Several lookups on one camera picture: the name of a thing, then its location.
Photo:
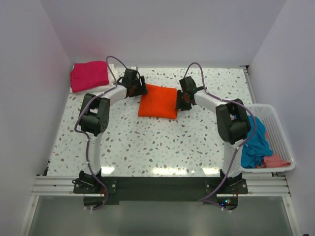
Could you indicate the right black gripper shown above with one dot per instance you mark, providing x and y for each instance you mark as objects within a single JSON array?
[{"x": 181, "y": 106}]

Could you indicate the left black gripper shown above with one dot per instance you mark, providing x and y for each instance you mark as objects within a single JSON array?
[{"x": 141, "y": 91}]

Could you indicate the orange t-shirt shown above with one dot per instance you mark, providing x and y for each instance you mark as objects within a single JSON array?
[{"x": 159, "y": 102}]

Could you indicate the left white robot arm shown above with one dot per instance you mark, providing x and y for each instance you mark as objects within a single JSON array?
[{"x": 93, "y": 118}]

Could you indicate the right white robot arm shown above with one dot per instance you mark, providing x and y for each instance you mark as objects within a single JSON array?
[{"x": 233, "y": 124}]

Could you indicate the folded white t-shirt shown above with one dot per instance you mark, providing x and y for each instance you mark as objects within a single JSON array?
[{"x": 112, "y": 78}]

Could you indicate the folded magenta t-shirt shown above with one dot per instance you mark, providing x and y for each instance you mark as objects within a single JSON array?
[{"x": 89, "y": 76}]

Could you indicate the teal t-shirt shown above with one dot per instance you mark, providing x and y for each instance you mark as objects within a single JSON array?
[{"x": 247, "y": 159}]

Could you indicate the white plastic laundry basket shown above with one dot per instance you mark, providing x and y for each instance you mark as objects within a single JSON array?
[{"x": 275, "y": 136}]

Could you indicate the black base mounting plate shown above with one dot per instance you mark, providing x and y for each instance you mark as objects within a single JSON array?
[{"x": 113, "y": 190}]

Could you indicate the pink t-shirt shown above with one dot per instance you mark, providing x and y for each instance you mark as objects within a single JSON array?
[{"x": 264, "y": 157}]

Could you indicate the aluminium frame rail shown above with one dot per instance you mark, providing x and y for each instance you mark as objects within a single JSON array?
[{"x": 258, "y": 185}]

